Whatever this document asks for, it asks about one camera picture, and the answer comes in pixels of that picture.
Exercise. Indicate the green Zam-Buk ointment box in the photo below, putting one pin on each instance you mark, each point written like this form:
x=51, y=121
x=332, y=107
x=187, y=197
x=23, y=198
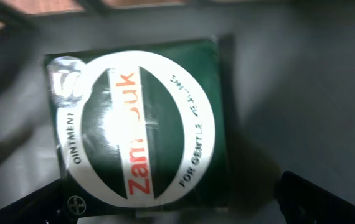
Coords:
x=139, y=128

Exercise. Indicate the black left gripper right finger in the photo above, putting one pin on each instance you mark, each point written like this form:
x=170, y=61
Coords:
x=302, y=202

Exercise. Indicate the grey plastic mesh basket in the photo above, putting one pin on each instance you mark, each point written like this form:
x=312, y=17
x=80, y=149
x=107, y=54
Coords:
x=288, y=82

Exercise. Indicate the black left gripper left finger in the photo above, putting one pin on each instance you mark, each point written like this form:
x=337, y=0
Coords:
x=45, y=205

